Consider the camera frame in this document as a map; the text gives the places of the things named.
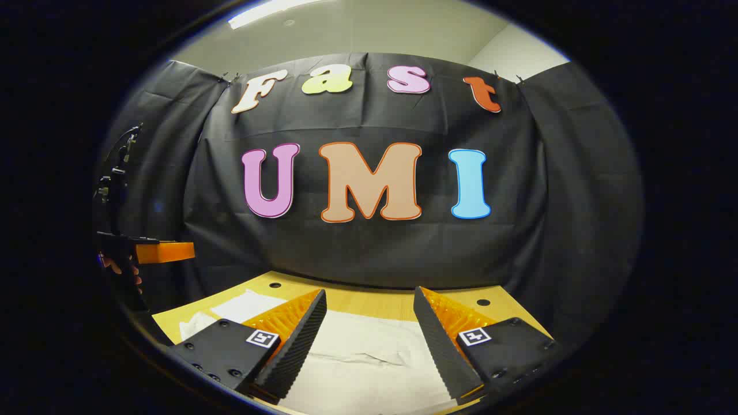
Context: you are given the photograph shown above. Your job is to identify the black backdrop cloth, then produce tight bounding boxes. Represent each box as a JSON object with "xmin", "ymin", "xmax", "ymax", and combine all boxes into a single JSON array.
[{"xmin": 101, "ymin": 52, "xmax": 643, "ymax": 346}]

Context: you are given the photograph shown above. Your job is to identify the white jeans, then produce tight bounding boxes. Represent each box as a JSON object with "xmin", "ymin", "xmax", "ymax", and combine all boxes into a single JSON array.
[{"xmin": 179, "ymin": 289, "xmax": 462, "ymax": 415}]

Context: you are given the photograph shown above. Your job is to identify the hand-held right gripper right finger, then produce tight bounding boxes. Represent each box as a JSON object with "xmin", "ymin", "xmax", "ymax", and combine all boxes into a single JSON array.
[{"xmin": 413, "ymin": 286, "xmax": 560, "ymax": 404}]

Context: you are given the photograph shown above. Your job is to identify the dark equipment stand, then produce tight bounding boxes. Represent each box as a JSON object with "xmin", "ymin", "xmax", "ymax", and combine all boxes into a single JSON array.
[{"xmin": 95, "ymin": 123, "xmax": 143, "ymax": 234}]

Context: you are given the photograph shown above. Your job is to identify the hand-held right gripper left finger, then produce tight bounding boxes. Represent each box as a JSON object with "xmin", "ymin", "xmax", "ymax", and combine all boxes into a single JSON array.
[{"xmin": 167, "ymin": 288, "xmax": 327, "ymax": 404}]

